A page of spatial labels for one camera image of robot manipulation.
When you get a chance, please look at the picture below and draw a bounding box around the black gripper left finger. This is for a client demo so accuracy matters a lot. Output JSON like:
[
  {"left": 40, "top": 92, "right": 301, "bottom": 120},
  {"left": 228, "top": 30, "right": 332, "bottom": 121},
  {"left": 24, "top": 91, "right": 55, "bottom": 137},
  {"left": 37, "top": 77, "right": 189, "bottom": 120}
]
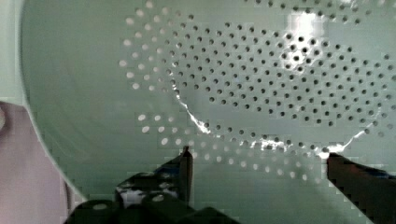
[{"left": 115, "top": 146, "right": 193, "bottom": 207}]

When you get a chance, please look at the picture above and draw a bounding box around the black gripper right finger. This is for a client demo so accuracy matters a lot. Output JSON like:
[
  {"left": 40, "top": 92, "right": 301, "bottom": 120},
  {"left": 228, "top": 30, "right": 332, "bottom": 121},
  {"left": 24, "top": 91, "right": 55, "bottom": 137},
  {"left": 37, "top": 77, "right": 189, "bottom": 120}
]
[{"left": 326, "top": 153, "right": 396, "bottom": 224}]

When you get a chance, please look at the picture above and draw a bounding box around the green plastic strainer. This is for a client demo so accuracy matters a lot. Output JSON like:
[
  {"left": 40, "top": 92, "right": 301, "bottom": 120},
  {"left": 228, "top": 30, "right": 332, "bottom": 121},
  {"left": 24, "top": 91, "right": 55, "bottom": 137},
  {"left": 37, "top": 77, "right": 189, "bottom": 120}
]
[{"left": 1, "top": 0, "right": 395, "bottom": 224}]

